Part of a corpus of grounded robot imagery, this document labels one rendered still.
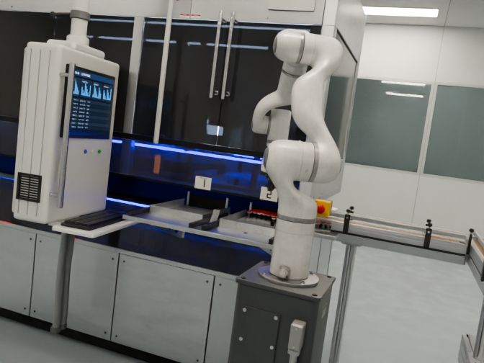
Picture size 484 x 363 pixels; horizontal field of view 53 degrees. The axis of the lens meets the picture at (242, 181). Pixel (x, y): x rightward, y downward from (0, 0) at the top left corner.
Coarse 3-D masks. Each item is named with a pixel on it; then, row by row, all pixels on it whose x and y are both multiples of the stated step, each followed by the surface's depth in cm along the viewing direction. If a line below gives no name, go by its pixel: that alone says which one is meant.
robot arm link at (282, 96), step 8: (280, 80) 181; (288, 80) 178; (280, 88) 182; (288, 88) 180; (272, 96) 186; (280, 96) 183; (288, 96) 182; (264, 104) 187; (272, 104) 185; (280, 104) 185; (288, 104) 185; (256, 112) 189; (264, 112) 187; (256, 120) 191; (264, 120) 192; (256, 128) 193; (264, 128) 193
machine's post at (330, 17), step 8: (328, 0) 210; (336, 0) 209; (328, 8) 211; (336, 8) 210; (328, 16) 211; (336, 16) 210; (328, 24) 211; (336, 24) 213; (328, 32) 211; (328, 80) 216; (304, 184) 218; (312, 184) 217; (304, 192) 219; (312, 192) 220
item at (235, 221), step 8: (232, 216) 218; (240, 216) 229; (224, 224) 204; (232, 224) 203; (240, 224) 202; (248, 224) 201; (256, 224) 220; (264, 224) 222; (248, 232) 201; (256, 232) 200; (264, 232) 199; (272, 232) 198
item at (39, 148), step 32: (32, 64) 198; (64, 64) 198; (96, 64) 221; (32, 96) 199; (64, 96) 201; (96, 96) 224; (32, 128) 200; (96, 128) 228; (32, 160) 201; (96, 160) 233; (32, 192) 201; (64, 192) 212; (96, 192) 237
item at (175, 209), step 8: (176, 200) 240; (152, 208) 216; (160, 208) 214; (168, 208) 213; (176, 208) 235; (184, 208) 237; (192, 208) 240; (200, 208) 243; (224, 208) 232; (176, 216) 212; (184, 216) 211; (192, 216) 209; (200, 216) 208; (208, 216) 214
